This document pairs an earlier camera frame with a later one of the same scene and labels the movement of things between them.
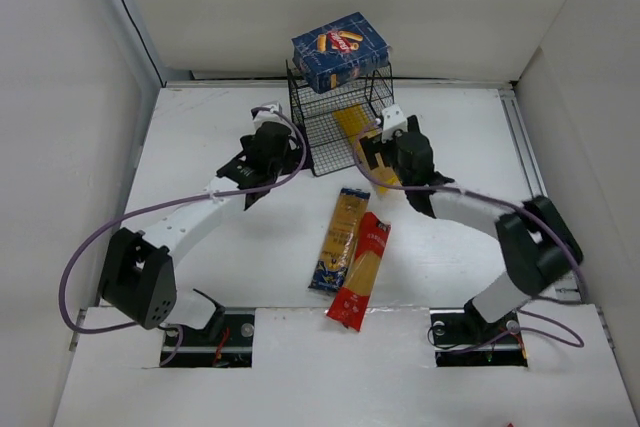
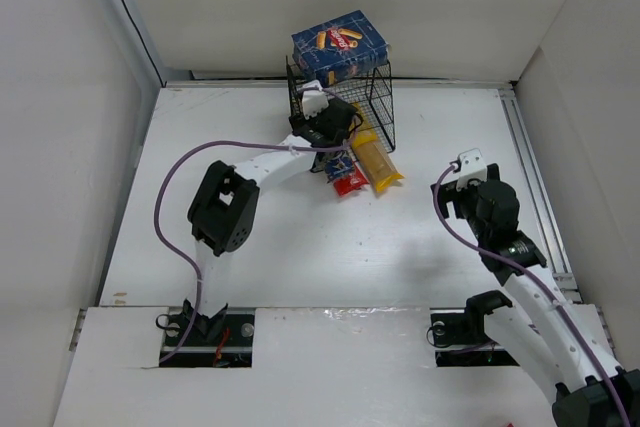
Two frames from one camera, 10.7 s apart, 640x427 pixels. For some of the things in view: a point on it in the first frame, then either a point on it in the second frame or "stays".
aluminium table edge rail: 528,162 stays
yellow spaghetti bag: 353,122 stays
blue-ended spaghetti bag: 333,266 -> 339,166
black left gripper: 288,148 -> 335,114
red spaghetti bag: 351,305 -> 346,185
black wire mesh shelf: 335,119 stays
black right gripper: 373,151 -> 445,195
